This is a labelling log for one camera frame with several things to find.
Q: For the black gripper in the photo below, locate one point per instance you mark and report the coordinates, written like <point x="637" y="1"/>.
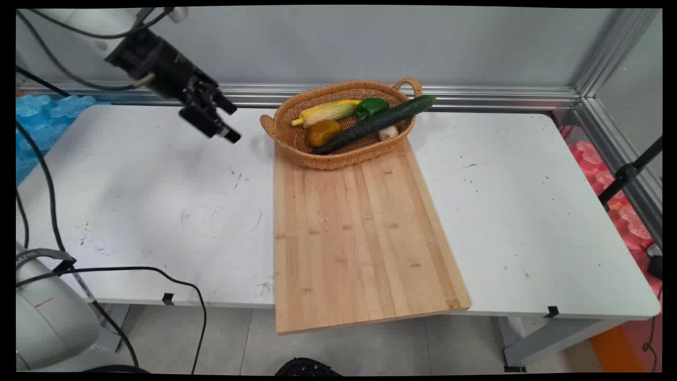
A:
<point x="177" y="74"/>

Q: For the long dark green cucumber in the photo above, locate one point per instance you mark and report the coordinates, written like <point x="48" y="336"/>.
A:
<point x="370" y="125"/>

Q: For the woven wicker basket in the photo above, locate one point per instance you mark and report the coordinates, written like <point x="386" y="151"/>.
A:
<point x="296" y="140"/>

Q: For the orange yellow bell pepper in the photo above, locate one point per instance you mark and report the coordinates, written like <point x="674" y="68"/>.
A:
<point x="323" y="132"/>

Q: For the yellow corn cob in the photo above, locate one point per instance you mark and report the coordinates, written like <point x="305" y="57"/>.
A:
<point x="328" y="111"/>

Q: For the green bell pepper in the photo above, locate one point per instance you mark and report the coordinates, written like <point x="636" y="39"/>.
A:
<point x="371" y="107"/>

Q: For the white garlic bulb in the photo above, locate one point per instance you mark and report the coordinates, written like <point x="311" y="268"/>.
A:
<point x="387" y="133"/>

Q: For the blue foam mat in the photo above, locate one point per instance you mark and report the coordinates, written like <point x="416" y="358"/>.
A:
<point x="39" y="127"/>

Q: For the bamboo cutting board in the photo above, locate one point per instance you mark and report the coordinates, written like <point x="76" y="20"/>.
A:
<point x="359" y="238"/>

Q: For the black tape piece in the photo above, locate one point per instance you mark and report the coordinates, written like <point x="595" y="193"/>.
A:
<point x="552" y="311"/>
<point x="168" y="299"/>

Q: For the grey metal table leg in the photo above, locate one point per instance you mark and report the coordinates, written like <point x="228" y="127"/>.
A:
<point x="555" y="341"/>
<point x="113" y="323"/>

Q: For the black round object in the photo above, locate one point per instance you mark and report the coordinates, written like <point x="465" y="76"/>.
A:
<point x="307" y="366"/>

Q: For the black tripod pole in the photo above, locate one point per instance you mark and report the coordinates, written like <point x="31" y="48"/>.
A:
<point x="629" y="172"/>

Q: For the pink foam mat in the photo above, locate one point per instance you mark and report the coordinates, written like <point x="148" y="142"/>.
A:
<point x="627" y="217"/>

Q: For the small black device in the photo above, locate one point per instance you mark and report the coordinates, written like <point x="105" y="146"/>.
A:
<point x="656" y="262"/>

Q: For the orange floor mat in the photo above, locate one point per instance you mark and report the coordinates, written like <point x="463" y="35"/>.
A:
<point x="616" y="349"/>

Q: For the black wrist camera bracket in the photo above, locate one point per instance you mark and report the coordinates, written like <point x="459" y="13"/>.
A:
<point x="129" y="55"/>

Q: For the aluminium frame rail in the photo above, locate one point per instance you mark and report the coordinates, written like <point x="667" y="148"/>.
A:
<point x="476" y="97"/>

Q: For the aluminium frame corner post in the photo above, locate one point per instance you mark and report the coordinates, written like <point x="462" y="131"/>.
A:
<point x="608" y="63"/>

